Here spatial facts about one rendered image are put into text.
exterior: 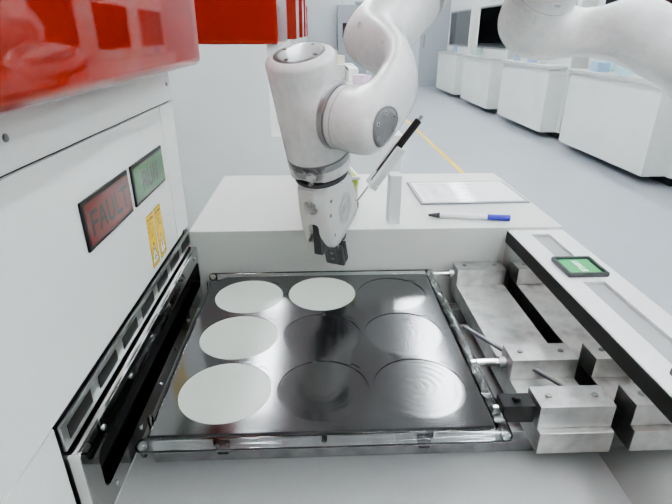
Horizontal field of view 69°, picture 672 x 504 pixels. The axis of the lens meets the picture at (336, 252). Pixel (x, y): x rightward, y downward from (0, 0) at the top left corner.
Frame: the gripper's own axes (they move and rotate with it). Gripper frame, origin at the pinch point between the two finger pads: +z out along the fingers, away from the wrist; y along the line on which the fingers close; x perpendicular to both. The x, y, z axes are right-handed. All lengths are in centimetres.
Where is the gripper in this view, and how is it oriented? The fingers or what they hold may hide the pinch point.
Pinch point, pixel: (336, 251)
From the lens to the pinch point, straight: 77.7
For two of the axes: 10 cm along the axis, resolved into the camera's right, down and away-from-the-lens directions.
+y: 3.7, -6.6, 6.5
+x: -9.2, -1.6, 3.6
